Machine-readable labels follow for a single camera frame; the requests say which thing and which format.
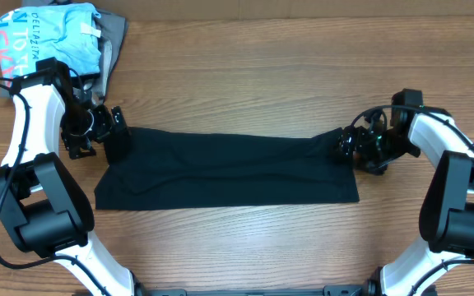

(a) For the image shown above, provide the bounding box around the black t-shirt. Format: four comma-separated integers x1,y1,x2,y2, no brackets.
95,127,360,210

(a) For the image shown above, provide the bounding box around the light blue folded t-shirt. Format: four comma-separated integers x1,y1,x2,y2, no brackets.
0,2,101,78

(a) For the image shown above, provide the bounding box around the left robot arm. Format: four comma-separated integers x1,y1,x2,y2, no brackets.
0,58,147,295

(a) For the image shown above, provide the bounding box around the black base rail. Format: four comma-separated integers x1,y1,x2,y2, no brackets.
147,284,363,296

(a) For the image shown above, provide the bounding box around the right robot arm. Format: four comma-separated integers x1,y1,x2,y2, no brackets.
323,89,474,296

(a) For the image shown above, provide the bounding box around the grey folded garment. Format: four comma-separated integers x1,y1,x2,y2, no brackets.
21,1,128,102

